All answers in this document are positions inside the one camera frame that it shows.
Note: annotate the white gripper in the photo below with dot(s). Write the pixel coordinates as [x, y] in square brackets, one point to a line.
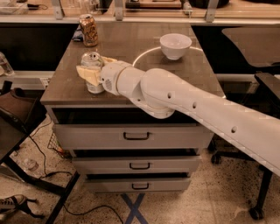
[109, 76]

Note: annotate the white green 7up can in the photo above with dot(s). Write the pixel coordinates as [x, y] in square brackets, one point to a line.
[89, 59]

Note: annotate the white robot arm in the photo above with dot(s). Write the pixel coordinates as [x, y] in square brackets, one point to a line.
[160, 93]

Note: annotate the orange soda can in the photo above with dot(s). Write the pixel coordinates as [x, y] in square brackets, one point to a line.
[89, 30]

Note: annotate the white ceramic bowl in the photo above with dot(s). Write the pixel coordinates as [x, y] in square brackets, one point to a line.
[175, 45]

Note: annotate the grey drawer cabinet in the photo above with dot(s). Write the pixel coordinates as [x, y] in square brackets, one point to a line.
[91, 126]

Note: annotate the clear plastic bottle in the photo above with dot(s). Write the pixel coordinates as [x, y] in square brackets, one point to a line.
[5, 67]

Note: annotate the clear bottle on floor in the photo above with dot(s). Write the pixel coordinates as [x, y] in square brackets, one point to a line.
[31, 165]

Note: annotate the black office chair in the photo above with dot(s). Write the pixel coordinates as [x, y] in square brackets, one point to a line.
[260, 47]

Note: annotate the top drawer black handle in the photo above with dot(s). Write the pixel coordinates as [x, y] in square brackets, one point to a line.
[136, 136]

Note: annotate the drawer black handle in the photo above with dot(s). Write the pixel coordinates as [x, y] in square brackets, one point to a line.
[140, 186]
[141, 166]
[136, 136]

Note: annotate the wire mesh basket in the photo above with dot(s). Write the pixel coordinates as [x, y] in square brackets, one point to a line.
[54, 145]

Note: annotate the middle drawer black handle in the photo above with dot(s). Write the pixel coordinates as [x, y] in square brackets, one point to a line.
[141, 166]

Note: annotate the bottom drawer black handle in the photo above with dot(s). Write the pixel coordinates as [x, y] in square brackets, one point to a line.
[140, 186]

